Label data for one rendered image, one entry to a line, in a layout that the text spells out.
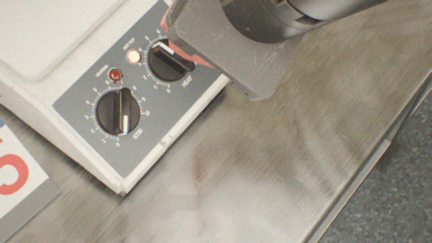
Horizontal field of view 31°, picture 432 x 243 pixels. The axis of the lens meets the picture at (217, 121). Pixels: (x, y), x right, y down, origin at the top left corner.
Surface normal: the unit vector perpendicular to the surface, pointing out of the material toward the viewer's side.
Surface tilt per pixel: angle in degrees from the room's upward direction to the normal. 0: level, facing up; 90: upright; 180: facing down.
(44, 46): 0
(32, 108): 90
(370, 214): 0
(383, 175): 0
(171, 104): 30
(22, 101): 90
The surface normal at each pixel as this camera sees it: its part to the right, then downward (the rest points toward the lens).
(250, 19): -0.62, 0.69
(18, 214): 0.04, -0.45
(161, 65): 0.43, -0.11
